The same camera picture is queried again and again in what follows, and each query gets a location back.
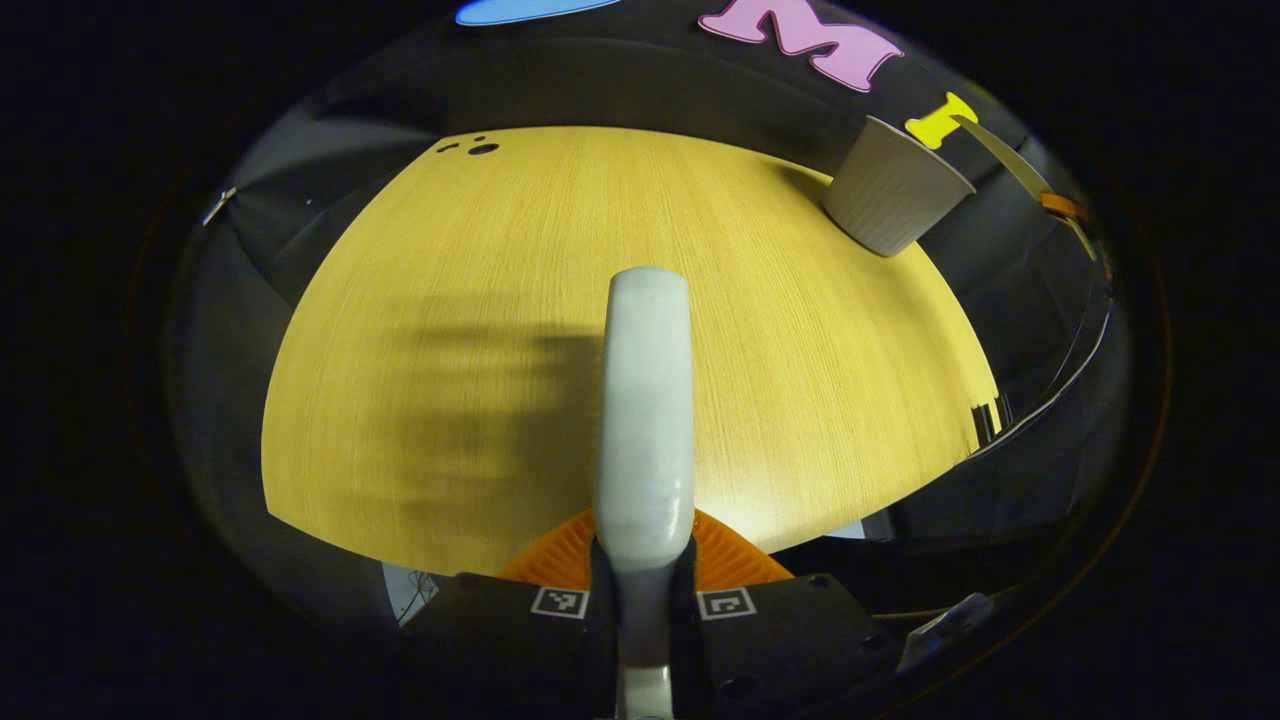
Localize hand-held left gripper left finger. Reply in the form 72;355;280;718
398;508;621;720

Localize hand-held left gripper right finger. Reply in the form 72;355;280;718
670;508;903;720

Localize white plastic dustpan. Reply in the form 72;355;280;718
950;113;1101;263

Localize white ribbed garbage bin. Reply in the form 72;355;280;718
822;115;976;259

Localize wooden desktop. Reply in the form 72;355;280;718
260;125;1003;581

